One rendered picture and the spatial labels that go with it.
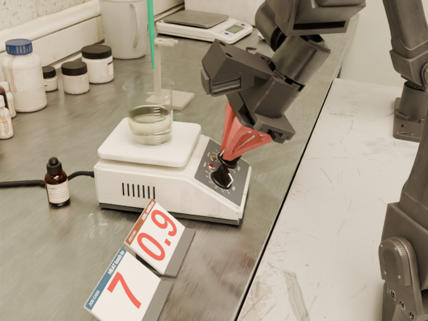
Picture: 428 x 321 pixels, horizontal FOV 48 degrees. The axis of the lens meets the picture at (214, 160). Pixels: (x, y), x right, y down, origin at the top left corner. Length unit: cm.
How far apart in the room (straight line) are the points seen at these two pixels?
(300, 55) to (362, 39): 144
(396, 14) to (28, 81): 68
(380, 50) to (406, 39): 110
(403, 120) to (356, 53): 105
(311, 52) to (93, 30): 87
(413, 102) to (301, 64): 44
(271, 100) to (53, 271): 33
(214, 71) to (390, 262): 28
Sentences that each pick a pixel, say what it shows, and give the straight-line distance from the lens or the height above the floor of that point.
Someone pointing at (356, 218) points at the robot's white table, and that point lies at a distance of 70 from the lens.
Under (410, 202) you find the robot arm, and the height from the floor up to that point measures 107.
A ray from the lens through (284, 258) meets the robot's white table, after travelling 61.
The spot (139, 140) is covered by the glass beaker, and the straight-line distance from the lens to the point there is 64.
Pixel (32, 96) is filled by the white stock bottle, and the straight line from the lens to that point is 100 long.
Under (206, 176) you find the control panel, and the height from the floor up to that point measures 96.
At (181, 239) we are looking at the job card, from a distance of 62.
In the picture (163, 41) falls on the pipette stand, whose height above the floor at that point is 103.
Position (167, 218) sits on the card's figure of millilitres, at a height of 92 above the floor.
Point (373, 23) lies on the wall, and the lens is 201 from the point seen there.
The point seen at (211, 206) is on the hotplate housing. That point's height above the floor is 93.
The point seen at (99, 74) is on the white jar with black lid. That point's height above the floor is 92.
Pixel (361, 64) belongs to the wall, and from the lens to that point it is 205.
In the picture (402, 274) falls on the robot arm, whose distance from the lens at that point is 44.
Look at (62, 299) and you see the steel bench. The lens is 56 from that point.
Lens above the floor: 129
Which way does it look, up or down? 29 degrees down
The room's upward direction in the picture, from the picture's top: 2 degrees clockwise
